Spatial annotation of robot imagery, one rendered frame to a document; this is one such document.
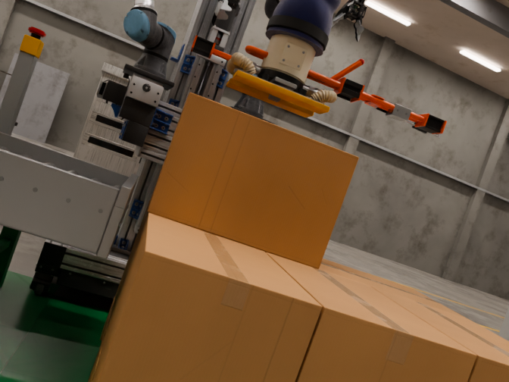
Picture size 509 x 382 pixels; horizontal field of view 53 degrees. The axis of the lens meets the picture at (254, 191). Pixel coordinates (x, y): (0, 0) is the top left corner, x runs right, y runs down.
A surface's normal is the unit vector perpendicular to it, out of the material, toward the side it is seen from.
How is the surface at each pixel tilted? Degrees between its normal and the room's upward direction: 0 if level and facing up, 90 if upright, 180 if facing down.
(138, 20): 97
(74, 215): 90
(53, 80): 83
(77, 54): 90
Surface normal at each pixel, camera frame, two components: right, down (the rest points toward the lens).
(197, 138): 0.17, 0.07
